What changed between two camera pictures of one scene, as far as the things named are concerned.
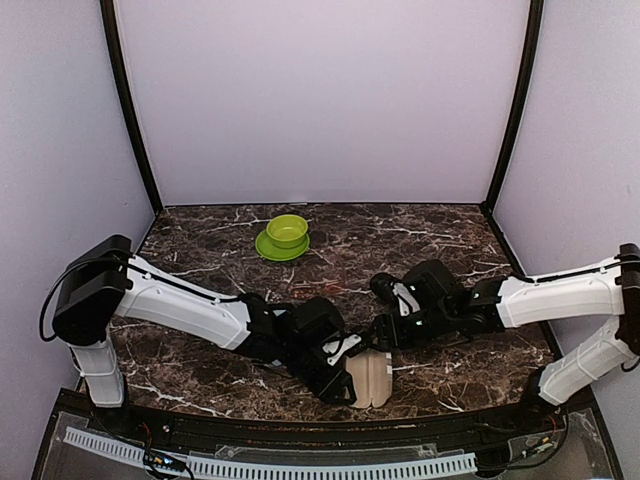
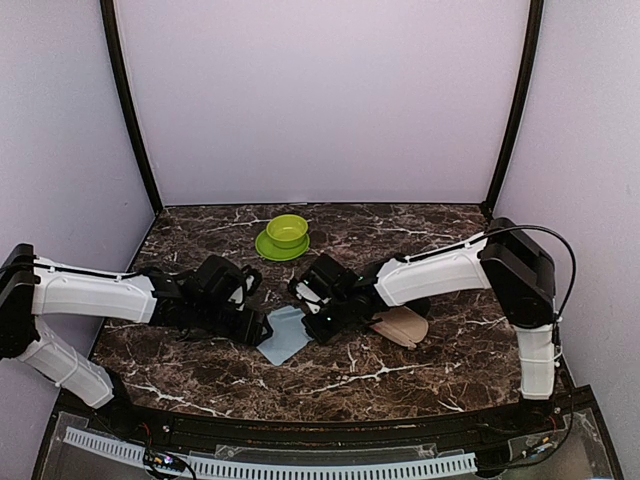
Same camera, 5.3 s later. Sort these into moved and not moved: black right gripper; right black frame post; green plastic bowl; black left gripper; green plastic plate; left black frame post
Moved: black left gripper; black right gripper
Not moved: green plastic plate; right black frame post; green plastic bowl; left black frame post
